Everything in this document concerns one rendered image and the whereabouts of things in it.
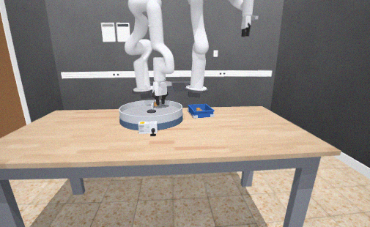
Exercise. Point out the blue open-top crate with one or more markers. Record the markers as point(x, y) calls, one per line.
point(201, 114)

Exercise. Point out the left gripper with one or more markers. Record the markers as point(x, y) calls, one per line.
point(246, 24)

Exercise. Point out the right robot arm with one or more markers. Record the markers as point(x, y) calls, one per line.
point(135, 45)

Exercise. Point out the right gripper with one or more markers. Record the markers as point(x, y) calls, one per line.
point(158, 91)

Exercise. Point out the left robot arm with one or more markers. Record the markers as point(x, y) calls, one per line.
point(200, 46)

